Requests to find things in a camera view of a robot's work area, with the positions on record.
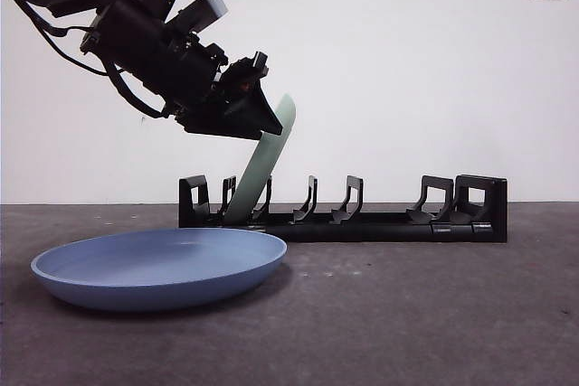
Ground green round plate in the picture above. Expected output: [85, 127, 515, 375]
[224, 93, 298, 226]

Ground blue round plate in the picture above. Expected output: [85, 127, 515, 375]
[30, 227, 289, 314]

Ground black plate rack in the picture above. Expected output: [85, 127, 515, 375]
[178, 174, 509, 243]

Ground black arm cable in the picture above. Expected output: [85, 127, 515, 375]
[106, 62, 172, 119]
[0, 0, 114, 79]

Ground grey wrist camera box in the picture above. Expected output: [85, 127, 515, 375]
[165, 0, 230, 33]

